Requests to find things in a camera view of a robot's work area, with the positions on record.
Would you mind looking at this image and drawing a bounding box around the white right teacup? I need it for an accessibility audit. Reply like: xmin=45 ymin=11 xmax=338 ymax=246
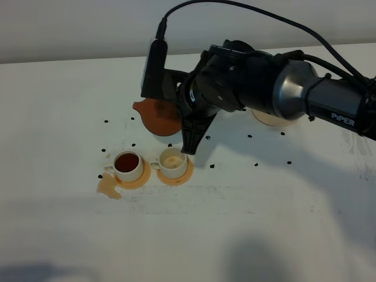
xmin=149 ymin=147 xmax=188 ymax=179

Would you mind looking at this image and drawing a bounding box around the orange right cup coaster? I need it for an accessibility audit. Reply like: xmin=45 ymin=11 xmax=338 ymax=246
xmin=156 ymin=159 xmax=193 ymax=186

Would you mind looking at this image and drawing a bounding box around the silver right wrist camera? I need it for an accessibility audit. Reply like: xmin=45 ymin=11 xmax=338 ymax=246
xmin=140 ymin=38 xmax=155 ymax=90

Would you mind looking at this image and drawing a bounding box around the white teacup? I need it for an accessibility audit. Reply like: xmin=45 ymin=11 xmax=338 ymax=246
xmin=149 ymin=147 xmax=188 ymax=179
xmin=104 ymin=150 xmax=144 ymax=182

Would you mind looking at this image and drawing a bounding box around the black right camera cable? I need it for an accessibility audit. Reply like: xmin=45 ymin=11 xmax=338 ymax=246
xmin=155 ymin=0 xmax=376 ymax=89

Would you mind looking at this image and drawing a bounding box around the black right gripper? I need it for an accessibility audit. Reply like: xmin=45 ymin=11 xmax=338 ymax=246
xmin=141 ymin=39 xmax=219 ymax=155

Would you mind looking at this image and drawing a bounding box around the white left teacup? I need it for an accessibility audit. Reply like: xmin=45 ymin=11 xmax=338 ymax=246
xmin=104 ymin=150 xmax=144 ymax=182

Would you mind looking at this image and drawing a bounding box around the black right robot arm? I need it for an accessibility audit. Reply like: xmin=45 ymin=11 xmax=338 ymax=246
xmin=141 ymin=39 xmax=375 ymax=155

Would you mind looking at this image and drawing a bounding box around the orange left cup coaster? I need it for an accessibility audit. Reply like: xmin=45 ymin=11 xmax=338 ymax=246
xmin=114 ymin=159 xmax=151 ymax=190

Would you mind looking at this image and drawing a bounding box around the orange cup coaster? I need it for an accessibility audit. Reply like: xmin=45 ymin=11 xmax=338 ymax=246
xmin=156 ymin=159 xmax=193 ymax=186
xmin=114 ymin=159 xmax=151 ymax=190

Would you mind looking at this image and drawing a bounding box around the beige round teapot coaster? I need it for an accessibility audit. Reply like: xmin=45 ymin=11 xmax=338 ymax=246
xmin=251 ymin=109 xmax=296 ymax=127

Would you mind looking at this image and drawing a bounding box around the brown clay teapot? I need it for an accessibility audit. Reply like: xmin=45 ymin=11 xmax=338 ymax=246
xmin=133 ymin=98 xmax=182 ymax=137

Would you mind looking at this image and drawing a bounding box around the spilled tea puddle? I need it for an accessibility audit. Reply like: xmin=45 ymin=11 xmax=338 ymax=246
xmin=96 ymin=172 xmax=122 ymax=200

